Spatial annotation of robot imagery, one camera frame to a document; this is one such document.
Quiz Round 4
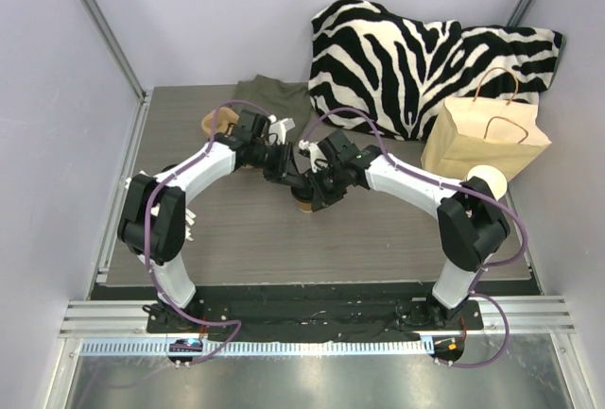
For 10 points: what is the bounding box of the black plastic cup lid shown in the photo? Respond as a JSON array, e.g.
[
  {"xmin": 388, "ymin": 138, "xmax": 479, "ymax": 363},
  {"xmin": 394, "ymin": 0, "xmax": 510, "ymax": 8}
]
[{"xmin": 290, "ymin": 185, "xmax": 313, "ymax": 203}]

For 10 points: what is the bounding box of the brown paper coffee cup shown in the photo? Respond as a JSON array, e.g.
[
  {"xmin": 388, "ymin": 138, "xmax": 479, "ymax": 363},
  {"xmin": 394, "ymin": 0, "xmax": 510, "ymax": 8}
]
[{"xmin": 296, "ymin": 198, "xmax": 313, "ymax": 213}]

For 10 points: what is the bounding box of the brown pulp cup carrier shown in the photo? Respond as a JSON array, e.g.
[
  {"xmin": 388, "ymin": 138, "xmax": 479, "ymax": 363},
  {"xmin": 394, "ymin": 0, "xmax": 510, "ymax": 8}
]
[{"xmin": 200, "ymin": 107, "xmax": 239, "ymax": 137}]

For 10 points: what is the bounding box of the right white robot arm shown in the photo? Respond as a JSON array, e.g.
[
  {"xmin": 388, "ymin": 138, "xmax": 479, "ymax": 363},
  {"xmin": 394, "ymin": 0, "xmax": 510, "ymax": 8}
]
[{"xmin": 298, "ymin": 130, "xmax": 510, "ymax": 329}]

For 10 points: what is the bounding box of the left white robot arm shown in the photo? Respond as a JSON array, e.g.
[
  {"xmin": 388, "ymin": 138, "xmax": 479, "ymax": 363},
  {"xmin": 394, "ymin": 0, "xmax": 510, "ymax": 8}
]
[{"xmin": 116, "ymin": 102, "xmax": 305, "ymax": 332}]

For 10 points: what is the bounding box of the olive green cloth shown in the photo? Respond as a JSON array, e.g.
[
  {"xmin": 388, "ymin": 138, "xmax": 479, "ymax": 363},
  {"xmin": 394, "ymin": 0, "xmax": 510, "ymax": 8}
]
[{"xmin": 233, "ymin": 75, "xmax": 312, "ymax": 134}]

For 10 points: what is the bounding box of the white wrapped straws bundle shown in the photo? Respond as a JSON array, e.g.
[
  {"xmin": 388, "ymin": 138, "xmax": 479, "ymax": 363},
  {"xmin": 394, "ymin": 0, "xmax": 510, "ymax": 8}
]
[{"xmin": 185, "ymin": 209, "xmax": 197, "ymax": 241}]

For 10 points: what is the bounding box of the zebra print blanket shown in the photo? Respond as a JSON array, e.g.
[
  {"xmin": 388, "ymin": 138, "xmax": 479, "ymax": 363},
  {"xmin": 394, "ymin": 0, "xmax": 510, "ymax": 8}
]
[{"xmin": 308, "ymin": 0, "xmax": 565, "ymax": 141}]

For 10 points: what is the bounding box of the brown paper bag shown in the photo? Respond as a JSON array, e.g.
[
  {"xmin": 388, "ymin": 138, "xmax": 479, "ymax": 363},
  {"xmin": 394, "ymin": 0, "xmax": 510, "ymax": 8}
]
[{"xmin": 421, "ymin": 78, "xmax": 551, "ymax": 181}]

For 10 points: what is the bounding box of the stack of paper cups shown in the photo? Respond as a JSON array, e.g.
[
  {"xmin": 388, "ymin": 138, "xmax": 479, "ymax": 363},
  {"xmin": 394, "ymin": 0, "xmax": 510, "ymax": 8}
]
[{"xmin": 466, "ymin": 165, "xmax": 508, "ymax": 200}]

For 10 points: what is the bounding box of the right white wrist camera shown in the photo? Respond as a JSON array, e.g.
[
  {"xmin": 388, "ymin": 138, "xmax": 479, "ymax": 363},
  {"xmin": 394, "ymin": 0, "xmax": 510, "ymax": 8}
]
[{"xmin": 298, "ymin": 140, "xmax": 325, "ymax": 173}]

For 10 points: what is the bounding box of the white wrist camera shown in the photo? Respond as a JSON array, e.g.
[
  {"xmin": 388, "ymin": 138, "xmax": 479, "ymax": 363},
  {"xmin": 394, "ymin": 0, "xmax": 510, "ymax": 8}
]
[
  {"xmin": 298, "ymin": 140, "xmax": 325, "ymax": 173},
  {"xmin": 267, "ymin": 115, "xmax": 295, "ymax": 145}
]

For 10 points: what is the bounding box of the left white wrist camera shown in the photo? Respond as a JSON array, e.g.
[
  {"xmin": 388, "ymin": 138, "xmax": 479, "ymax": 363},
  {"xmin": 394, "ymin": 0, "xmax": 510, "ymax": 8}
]
[{"xmin": 267, "ymin": 115, "xmax": 295, "ymax": 145}]

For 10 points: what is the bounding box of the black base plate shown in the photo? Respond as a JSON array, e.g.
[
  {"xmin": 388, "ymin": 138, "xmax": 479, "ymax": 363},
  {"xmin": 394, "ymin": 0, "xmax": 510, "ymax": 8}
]
[{"xmin": 89, "ymin": 281, "xmax": 484, "ymax": 334}]

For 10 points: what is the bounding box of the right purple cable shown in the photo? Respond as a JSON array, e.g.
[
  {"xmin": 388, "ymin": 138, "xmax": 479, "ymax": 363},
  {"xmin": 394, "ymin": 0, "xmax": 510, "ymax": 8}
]
[{"xmin": 300, "ymin": 107, "xmax": 529, "ymax": 368}]

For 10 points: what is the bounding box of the purple cable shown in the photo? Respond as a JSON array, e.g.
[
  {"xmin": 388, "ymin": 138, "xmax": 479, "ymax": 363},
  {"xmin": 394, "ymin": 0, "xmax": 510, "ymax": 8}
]
[
  {"xmin": 300, "ymin": 107, "xmax": 529, "ymax": 368},
  {"xmin": 144, "ymin": 100, "xmax": 280, "ymax": 367}
]

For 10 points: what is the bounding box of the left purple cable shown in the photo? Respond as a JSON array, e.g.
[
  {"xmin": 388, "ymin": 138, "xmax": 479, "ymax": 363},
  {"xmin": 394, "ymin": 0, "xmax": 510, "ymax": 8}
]
[{"xmin": 144, "ymin": 100, "xmax": 280, "ymax": 367}]

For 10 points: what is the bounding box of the aluminium rail frame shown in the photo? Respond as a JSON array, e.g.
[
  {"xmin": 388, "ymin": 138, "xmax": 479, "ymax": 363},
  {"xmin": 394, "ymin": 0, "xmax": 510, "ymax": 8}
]
[{"xmin": 44, "ymin": 87, "xmax": 580, "ymax": 409}]

